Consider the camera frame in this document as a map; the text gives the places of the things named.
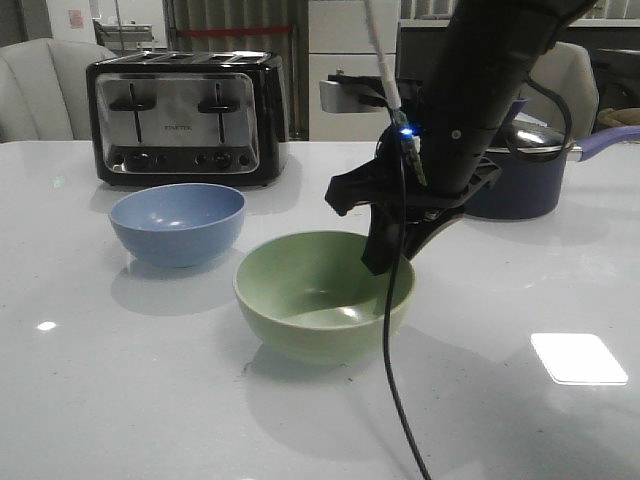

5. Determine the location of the glass pot lid blue knob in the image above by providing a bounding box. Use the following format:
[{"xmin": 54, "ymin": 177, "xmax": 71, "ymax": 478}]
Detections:
[{"xmin": 486, "ymin": 97, "xmax": 571, "ymax": 161}]

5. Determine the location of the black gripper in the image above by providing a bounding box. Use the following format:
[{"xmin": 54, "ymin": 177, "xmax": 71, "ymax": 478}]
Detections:
[{"xmin": 325, "ymin": 127, "xmax": 498, "ymax": 275}]

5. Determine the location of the white cable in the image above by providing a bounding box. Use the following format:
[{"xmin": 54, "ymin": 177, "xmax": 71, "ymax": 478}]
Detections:
[{"xmin": 363, "ymin": 0, "xmax": 404, "ymax": 114}]

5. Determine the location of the black cable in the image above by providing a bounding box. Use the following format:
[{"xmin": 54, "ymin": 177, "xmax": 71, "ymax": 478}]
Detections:
[{"xmin": 381, "ymin": 74, "xmax": 574, "ymax": 480}]

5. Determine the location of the dark blue saucepan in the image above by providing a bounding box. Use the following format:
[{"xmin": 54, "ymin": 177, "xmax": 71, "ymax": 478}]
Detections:
[{"xmin": 466, "ymin": 133, "xmax": 614, "ymax": 220}]

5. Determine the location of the black chrome four-slot toaster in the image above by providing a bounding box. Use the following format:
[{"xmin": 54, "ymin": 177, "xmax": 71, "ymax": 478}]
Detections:
[{"xmin": 86, "ymin": 51, "xmax": 290, "ymax": 186}]

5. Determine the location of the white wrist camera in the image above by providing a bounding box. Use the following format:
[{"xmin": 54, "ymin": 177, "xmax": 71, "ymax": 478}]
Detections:
[{"xmin": 319, "ymin": 74, "xmax": 401, "ymax": 114}]

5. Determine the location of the white cabinet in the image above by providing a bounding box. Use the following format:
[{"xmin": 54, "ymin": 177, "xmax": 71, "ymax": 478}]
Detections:
[{"xmin": 308, "ymin": 1, "xmax": 388, "ymax": 141}]

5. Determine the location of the beige chair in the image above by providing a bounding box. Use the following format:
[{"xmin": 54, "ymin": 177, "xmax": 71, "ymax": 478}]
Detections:
[
  {"xmin": 520, "ymin": 42, "xmax": 599, "ymax": 139},
  {"xmin": 1, "ymin": 38, "xmax": 115, "ymax": 143}
]

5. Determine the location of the dark kitchen counter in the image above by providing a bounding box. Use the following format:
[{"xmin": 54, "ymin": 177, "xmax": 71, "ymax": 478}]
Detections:
[{"xmin": 396, "ymin": 2, "xmax": 639, "ymax": 139}]

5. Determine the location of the right beige chair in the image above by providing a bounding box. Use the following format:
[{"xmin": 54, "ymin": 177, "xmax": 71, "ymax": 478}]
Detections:
[{"xmin": 520, "ymin": 42, "xmax": 599, "ymax": 139}]

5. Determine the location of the left beige chair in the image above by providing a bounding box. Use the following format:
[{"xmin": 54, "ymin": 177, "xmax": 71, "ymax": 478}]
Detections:
[{"xmin": 1, "ymin": 38, "xmax": 115, "ymax": 143}]

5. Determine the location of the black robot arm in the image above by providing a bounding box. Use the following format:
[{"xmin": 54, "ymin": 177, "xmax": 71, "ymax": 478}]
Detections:
[{"xmin": 325, "ymin": 1, "xmax": 592, "ymax": 275}]

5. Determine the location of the blue bowl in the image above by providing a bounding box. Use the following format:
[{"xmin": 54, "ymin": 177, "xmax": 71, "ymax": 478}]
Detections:
[{"xmin": 109, "ymin": 183, "xmax": 246, "ymax": 268}]

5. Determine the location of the green bowl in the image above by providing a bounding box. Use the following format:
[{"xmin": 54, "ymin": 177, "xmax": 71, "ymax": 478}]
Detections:
[{"xmin": 233, "ymin": 231, "xmax": 415, "ymax": 366}]

